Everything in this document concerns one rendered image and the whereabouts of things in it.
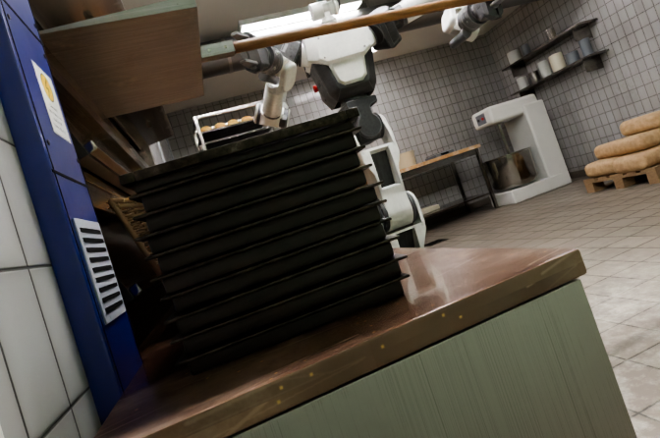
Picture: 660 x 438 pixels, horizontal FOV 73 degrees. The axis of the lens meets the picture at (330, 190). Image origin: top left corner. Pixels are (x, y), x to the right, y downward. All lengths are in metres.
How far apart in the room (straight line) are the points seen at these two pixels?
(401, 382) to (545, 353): 0.16
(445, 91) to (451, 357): 6.99
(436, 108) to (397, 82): 0.74
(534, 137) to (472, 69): 1.76
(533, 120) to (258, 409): 6.39
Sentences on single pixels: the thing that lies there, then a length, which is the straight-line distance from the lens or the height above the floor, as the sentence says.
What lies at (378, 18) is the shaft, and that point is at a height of 1.18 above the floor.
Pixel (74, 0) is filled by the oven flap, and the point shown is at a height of 1.37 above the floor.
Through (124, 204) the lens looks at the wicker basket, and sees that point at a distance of 0.91.
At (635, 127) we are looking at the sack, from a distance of 5.17.
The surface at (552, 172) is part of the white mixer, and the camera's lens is 6.70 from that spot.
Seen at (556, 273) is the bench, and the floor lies 0.56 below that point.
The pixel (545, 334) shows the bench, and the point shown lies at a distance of 0.55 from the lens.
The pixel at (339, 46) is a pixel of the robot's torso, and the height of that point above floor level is 1.29.
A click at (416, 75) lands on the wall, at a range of 7.28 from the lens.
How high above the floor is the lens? 0.71
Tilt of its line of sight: 2 degrees up
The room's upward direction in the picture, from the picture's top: 19 degrees counter-clockwise
